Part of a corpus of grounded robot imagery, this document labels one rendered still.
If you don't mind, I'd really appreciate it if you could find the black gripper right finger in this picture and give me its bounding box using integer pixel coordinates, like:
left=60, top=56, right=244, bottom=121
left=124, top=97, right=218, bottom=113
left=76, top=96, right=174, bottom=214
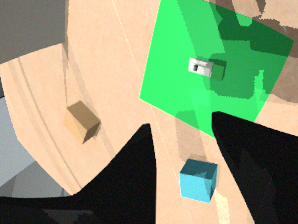
left=210, top=112, right=298, bottom=224

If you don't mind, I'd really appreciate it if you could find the green square mat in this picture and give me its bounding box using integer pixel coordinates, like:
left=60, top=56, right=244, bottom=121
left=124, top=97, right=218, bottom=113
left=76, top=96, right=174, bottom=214
left=140, top=0, right=294, bottom=139

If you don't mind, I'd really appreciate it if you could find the light blue cube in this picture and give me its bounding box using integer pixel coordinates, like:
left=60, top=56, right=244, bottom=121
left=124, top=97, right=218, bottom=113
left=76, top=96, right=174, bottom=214
left=178, top=159, right=218, bottom=204

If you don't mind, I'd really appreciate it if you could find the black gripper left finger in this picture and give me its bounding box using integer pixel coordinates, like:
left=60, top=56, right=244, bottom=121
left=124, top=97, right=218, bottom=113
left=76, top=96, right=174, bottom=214
left=0, top=124, right=157, bottom=224

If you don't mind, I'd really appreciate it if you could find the small tan block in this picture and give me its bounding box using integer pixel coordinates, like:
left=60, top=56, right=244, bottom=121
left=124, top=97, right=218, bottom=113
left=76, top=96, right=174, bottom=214
left=63, top=100, right=101, bottom=144

